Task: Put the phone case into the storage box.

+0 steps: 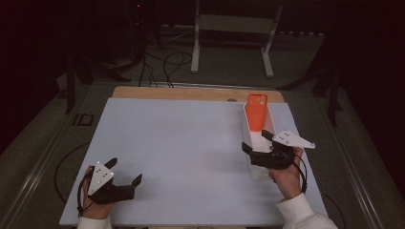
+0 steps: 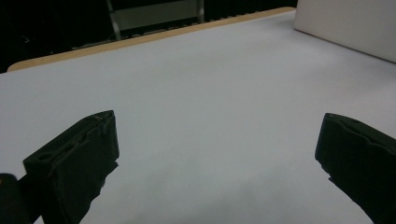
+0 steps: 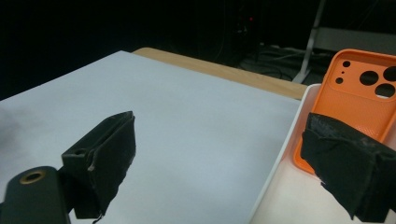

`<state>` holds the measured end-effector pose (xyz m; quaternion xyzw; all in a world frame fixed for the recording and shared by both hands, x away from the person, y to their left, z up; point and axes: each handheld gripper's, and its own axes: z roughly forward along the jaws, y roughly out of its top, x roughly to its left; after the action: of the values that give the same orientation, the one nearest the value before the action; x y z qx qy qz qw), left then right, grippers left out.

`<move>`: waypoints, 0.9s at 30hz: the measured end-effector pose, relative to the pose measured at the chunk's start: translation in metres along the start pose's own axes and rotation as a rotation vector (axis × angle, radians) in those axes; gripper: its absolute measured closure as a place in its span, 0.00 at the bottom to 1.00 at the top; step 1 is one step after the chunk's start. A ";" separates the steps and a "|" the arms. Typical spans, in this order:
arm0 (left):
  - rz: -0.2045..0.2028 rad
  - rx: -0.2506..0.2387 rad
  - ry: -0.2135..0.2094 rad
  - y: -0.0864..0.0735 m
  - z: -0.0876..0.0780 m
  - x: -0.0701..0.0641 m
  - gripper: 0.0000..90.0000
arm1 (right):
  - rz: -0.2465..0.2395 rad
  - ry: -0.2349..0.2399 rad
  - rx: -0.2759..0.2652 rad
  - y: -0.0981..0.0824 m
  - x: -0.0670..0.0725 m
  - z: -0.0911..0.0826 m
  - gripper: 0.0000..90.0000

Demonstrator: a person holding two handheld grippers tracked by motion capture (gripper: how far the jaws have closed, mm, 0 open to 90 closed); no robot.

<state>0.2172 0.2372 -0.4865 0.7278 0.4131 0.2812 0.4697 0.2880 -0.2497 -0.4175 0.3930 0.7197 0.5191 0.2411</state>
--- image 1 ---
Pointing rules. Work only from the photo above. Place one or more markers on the person's white sleeve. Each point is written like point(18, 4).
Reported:
point(94, 224)
point(305, 216)

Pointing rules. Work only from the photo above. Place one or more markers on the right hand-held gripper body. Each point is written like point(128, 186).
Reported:
point(273, 159)

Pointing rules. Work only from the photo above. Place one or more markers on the black rectangular floor frame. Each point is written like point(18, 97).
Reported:
point(83, 119)

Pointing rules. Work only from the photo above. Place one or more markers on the white plastic bin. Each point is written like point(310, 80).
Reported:
point(261, 144)

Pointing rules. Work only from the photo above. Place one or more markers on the orange phone case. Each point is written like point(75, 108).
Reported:
point(256, 114)

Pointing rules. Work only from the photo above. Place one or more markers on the white metal stand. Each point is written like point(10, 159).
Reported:
point(234, 24)

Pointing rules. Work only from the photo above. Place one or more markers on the person's left hand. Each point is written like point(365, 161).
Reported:
point(95, 210)

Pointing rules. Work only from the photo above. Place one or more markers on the wooden table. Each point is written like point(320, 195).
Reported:
point(191, 93)

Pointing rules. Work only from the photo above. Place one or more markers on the black stand legs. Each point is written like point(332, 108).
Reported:
point(70, 92)
point(333, 101)

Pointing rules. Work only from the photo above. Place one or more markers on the person's right hand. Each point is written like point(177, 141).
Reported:
point(288, 183)

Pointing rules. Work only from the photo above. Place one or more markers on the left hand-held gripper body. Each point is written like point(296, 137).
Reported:
point(102, 183)

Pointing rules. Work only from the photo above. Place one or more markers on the person's left white sleeve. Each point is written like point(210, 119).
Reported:
point(94, 224)

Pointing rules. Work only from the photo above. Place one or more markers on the person's right white sleeve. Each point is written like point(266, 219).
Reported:
point(305, 216)

